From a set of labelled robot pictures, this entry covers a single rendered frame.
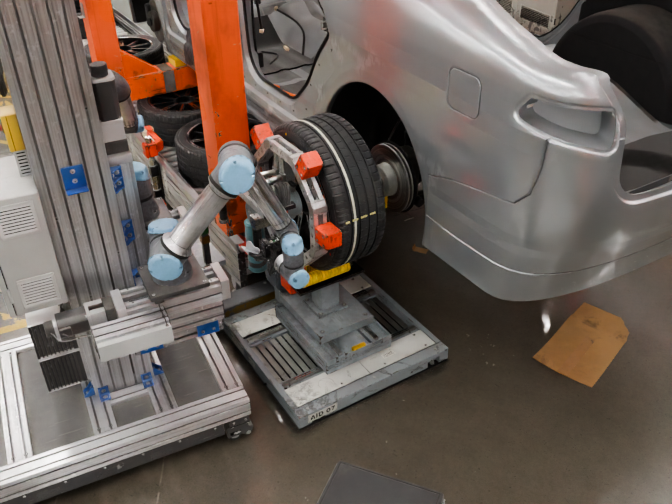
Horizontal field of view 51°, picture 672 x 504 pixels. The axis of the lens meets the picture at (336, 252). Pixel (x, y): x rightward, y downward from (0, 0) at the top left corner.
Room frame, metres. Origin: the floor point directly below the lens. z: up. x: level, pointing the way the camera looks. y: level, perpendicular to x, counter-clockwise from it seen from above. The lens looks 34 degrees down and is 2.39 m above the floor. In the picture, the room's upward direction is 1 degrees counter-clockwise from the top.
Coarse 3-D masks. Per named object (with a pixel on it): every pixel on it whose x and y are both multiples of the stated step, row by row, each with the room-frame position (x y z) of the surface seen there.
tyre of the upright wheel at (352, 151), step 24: (312, 120) 2.76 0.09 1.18; (336, 120) 2.76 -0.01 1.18; (312, 144) 2.58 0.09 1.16; (336, 144) 2.60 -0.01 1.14; (360, 144) 2.63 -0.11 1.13; (336, 168) 2.51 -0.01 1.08; (360, 168) 2.54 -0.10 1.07; (336, 192) 2.44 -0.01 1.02; (360, 192) 2.48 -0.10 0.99; (336, 216) 2.41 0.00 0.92; (360, 216) 2.45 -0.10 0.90; (384, 216) 2.51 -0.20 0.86; (360, 240) 2.45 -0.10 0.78; (312, 264) 2.59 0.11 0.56; (336, 264) 2.46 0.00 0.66
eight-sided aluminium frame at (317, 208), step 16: (272, 144) 2.68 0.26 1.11; (288, 144) 2.66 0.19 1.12; (256, 160) 2.82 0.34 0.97; (288, 160) 2.56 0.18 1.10; (304, 192) 2.46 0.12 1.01; (320, 192) 2.46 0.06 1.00; (320, 208) 2.42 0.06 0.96; (320, 224) 2.44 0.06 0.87; (304, 256) 2.48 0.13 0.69; (320, 256) 2.46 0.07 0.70
